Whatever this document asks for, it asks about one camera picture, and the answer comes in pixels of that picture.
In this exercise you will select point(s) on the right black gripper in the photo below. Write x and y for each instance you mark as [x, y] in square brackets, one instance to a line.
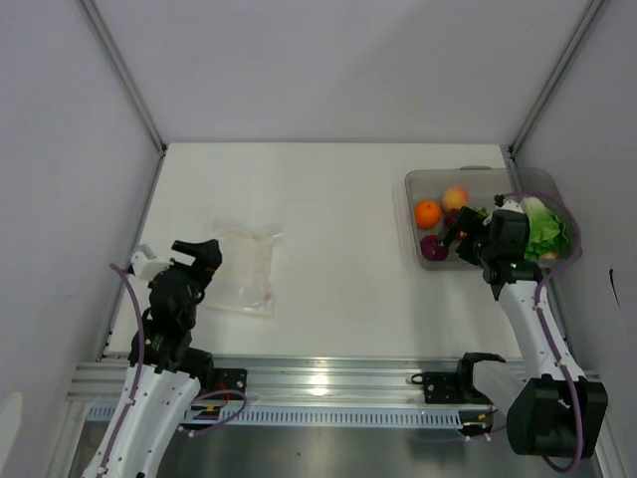
[465, 221]

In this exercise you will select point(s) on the red apple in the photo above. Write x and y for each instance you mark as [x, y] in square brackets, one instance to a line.
[449, 217]

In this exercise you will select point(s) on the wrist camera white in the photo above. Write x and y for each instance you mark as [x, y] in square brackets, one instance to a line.
[505, 202]
[145, 265]

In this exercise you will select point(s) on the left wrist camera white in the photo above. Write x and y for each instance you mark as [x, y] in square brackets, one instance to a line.
[145, 265]

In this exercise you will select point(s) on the purple red onion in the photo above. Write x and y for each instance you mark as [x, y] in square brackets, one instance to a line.
[432, 249]

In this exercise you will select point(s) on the clear zip top bag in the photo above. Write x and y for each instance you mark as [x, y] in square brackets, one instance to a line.
[242, 284]

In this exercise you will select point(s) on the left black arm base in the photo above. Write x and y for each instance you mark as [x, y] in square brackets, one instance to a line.
[224, 383]

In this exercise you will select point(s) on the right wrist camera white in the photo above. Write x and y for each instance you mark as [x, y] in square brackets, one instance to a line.
[505, 202]

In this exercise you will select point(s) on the peach fruit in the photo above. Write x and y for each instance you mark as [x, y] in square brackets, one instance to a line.
[454, 198]

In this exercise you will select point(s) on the grey slotted cable duct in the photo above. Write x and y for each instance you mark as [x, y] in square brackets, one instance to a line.
[313, 416]

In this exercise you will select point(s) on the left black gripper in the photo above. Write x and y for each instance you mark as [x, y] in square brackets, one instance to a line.
[205, 253]

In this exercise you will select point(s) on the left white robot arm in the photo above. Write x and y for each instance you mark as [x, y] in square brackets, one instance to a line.
[164, 373]

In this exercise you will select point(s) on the aluminium mounting rail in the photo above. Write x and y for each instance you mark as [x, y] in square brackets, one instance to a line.
[355, 382]

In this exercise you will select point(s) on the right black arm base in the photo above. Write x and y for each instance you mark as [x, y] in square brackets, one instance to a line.
[440, 387]

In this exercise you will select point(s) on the orange fruit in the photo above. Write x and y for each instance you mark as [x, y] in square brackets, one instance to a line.
[427, 214]

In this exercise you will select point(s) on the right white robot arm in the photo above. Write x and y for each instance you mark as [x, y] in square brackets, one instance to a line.
[555, 411]

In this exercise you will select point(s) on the green lettuce leaf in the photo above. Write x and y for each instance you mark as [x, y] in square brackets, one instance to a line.
[547, 230]

